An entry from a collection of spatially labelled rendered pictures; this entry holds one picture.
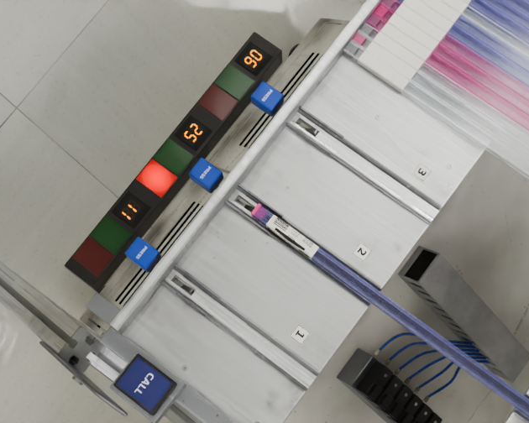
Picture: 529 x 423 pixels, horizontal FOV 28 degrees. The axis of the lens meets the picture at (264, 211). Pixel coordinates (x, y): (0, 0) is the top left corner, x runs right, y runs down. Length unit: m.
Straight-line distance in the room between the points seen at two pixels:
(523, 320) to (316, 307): 0.58
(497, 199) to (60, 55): 0.76
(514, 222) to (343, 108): 0.47
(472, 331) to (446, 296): 0.08
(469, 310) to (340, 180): 0.40
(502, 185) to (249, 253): 0.51
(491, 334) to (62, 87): 0.81
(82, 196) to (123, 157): 0.10
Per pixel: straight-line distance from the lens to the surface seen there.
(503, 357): 1.55
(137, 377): 1.07
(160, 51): 1.88
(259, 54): 1.20
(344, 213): 1.13
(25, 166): 1.81
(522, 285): 1.60
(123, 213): 1.16
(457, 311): 1.46
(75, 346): 1.20
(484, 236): 1.52
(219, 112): 1.18
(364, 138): 1.16
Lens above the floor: 1.69
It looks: 56 degrees down
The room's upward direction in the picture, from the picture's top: 112 degrees clockwise
